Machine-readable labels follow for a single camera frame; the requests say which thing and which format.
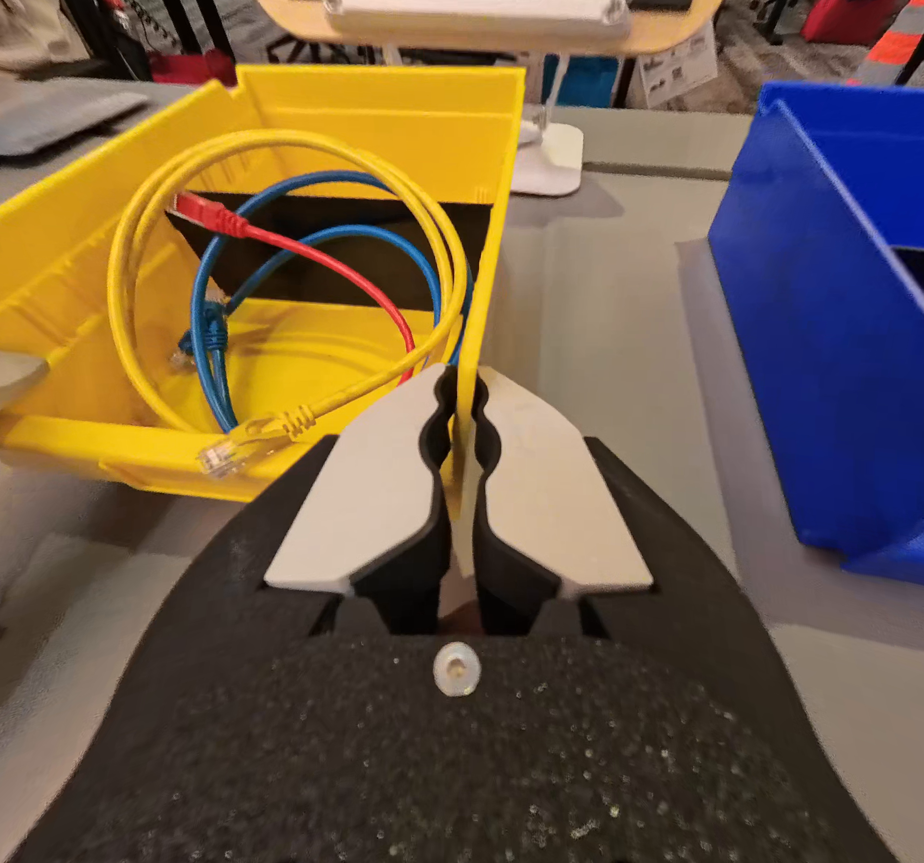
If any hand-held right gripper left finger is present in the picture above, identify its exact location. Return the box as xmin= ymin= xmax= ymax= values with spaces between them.
xmin=263 ymin=363 xmax=459 ymax=636

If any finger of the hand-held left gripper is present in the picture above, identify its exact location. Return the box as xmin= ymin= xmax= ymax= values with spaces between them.
xmin=0 ymin=354 xmax=50 ymax=411

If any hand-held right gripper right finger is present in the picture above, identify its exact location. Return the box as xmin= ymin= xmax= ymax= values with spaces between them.
xmin=469 ymin=365 xmax=654 ymax=636

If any yellow ethernet cable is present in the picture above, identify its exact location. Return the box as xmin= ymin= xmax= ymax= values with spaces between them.
xmin=107 ymin=128 xmax=469 ymax=481

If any blue ethernet cable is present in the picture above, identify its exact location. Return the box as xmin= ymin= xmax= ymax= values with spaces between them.
xmin=175 ymin=170 xmax=475 ymax=435

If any red ethernet cable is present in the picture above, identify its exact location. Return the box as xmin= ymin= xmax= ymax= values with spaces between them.
xmin=170 ymin=192 xmax=418 ymax=385

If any blue plastic bin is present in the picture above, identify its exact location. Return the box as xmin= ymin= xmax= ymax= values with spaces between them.
xmin=706 ymin=79 xmax=924 ymax=587

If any yellow plastic bin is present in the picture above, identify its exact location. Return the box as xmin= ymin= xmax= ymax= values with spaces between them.
xmin=0 ymin=65 xmax=526 ymax=504

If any black flat device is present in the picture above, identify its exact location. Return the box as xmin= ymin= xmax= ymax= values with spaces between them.
xmin=0 ymin=87 xmax=150 ymax=158

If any black bin divider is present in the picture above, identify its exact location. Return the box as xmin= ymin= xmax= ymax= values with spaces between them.
xmin=165 ymin=192 xmax=493 ymax=313

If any red storage bin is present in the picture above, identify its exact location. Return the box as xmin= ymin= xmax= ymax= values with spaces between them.
xmin=148 ymin=49 xmax=239 ymax=86

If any blue storage crate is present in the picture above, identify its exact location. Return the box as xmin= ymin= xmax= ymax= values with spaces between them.
xmin=558 ymin=54 xmax=622 ymax=109

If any printed paper sheet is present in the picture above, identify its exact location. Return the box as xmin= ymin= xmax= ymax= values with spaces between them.
xmin=637 ymin=24 xmax=720 ymax=111

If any white board stand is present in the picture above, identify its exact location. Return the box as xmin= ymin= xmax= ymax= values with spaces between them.
xmin=314 ymin=0 xmax=672 ymax=198

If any red bag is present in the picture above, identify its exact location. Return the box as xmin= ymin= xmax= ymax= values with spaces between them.
xmin=800 ymin=0 xmax=905 ymax=47

